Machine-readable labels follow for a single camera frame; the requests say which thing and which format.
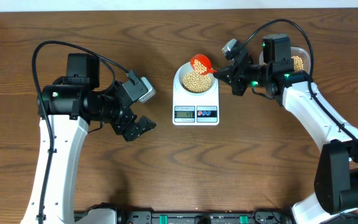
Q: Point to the yellow soybeans pile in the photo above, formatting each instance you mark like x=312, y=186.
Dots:
x=298, y=63

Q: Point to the pale blue round bowl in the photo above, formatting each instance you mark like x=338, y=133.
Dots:
x=186, y=68

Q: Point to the soybeans in bowl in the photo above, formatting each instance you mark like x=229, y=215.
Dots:
x=196, y=83

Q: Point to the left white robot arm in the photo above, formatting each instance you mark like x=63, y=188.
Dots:
x=66, y=109

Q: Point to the red plastic measuring scoop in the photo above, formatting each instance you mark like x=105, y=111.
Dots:
x=201, y=64

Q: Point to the clear plastic food container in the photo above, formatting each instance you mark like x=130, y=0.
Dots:
x=285, y=59

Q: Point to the white digital kitchen scale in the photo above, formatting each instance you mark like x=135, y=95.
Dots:
x=196, y=109

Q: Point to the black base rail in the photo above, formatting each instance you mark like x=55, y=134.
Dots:
x=262, y=217

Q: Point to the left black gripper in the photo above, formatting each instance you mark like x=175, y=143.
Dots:
x=121, y=126

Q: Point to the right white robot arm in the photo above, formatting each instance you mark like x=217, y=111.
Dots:
x=336, y=181

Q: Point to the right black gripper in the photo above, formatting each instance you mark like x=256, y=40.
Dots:
x=233, y=78

